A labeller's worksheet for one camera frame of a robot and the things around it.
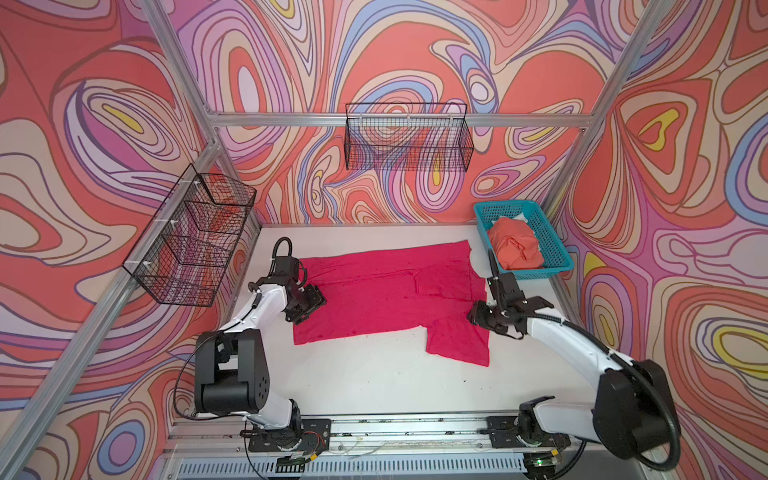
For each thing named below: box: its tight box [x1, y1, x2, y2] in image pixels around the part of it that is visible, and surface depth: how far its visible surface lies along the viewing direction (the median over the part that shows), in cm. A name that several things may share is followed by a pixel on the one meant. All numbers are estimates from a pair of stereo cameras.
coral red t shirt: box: [488, 218, 545, 270], surface depth 106 cm
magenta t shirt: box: [293, 240, 490, 366], surface depth 101 cm
